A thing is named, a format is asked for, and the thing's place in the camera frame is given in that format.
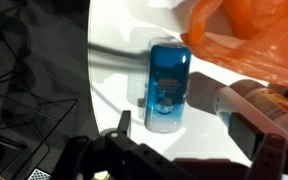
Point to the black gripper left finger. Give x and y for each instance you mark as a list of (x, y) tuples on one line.
[(117, 156)]

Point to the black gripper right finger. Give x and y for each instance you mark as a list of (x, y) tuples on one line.
[(247, 140)]

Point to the white and blue packet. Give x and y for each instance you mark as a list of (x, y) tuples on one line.
[(167, 86)]

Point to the orange plastic bag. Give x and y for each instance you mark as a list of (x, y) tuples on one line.
[(250, 40)]

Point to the yellow cap pill bottle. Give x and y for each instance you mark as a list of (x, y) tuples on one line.
[(274, 103)]

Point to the white bottle blue print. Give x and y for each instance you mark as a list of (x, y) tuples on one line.
[(204, 93)]

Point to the perforated metal mounting board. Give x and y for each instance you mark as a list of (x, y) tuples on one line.
[(39, 175)]

